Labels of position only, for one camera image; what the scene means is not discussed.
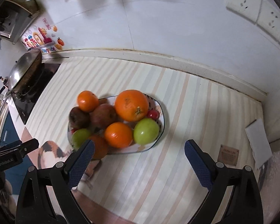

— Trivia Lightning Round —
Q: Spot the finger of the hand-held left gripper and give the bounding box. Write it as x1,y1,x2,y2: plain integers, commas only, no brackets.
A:
0,138,40,160

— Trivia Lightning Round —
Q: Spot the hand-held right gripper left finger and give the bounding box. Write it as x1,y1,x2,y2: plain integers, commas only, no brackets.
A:
15,139,95,224

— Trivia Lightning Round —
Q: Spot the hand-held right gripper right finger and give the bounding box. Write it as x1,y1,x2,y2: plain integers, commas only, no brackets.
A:
184,139,264,224

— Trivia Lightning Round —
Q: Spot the tangerine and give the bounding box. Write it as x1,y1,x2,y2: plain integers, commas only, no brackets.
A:
77,90,99,112
104,122,133,148
89,135,109,160

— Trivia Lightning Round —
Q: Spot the small green fruit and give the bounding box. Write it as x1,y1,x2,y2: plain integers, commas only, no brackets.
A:
71,128,92,151

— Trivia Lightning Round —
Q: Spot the red apple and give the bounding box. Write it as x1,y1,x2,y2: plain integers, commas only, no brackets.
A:
90,104,119,129

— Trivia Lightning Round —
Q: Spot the floral ceramic plate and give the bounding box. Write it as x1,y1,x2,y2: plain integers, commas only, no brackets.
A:
67,93,166,155

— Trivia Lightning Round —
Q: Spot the large green fruit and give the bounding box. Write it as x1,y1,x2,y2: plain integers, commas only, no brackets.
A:
133,118,159,144

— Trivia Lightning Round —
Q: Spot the blue cabinet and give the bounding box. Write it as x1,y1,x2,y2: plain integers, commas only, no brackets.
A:
0,112,40,195

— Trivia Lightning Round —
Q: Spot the brown cloth label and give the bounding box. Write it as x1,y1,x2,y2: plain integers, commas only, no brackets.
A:
217,145,239,167

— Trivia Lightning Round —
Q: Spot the dark brown fruit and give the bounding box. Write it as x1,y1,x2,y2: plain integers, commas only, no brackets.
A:
69,106,91,129

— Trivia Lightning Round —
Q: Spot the black glass stove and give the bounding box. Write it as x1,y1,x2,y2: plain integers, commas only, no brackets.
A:
13,62,61,125

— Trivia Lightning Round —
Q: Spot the striped tablecloth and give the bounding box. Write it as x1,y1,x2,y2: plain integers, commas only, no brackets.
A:
24,56,274,224

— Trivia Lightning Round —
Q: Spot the large orange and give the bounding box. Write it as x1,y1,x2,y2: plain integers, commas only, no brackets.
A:
115,89,149,122

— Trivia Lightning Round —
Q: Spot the metal wok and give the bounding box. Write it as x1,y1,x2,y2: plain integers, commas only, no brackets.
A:
0,50,43,104

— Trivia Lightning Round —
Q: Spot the steel range hood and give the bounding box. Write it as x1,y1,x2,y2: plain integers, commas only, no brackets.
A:
0,0,39,49

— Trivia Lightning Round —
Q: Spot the colourful wall sticker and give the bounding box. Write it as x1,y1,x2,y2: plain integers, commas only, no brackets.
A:
21,17,64,53

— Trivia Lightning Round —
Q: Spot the white wall socket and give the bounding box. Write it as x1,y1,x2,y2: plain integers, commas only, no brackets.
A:
257,0,280,42
225,0,263,24

